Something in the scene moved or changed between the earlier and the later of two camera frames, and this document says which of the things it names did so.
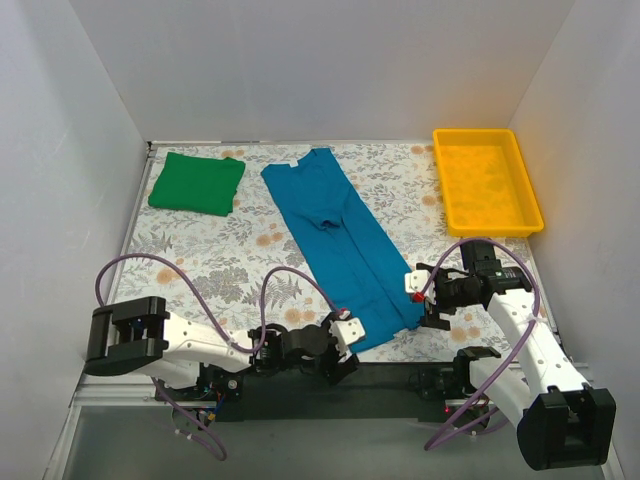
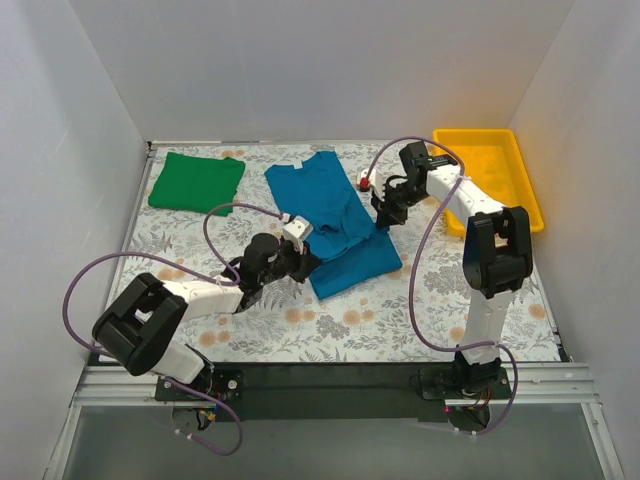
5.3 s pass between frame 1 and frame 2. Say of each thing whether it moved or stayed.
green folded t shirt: stayed
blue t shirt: moved
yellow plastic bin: stayed
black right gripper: moved
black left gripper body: moved
